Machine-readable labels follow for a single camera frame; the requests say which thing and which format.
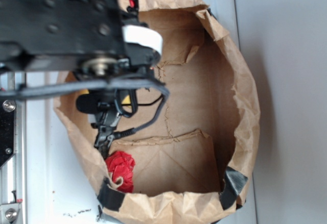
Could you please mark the brown paper bag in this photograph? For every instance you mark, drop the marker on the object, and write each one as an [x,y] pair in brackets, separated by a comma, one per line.
[195,163]

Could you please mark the white plastic tray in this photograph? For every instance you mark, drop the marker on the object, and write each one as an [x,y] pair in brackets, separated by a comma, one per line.
[56,187]

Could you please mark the yellow sponge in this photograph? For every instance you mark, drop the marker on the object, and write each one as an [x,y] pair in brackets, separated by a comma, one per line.
[125,97]

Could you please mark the red crumpled plastic ball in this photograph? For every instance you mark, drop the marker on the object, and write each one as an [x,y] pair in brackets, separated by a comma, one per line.
[120,167]

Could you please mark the aluminium frame rail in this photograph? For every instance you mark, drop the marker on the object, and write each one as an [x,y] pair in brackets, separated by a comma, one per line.
[13,173]

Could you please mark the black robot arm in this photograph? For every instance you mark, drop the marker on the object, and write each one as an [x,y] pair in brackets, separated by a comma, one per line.
[109,51]

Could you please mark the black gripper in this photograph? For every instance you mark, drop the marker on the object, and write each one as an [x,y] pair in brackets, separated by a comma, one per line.
[103,116]

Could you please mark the black metal bracket plate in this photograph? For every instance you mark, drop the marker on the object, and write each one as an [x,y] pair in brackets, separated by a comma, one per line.
[7,129]

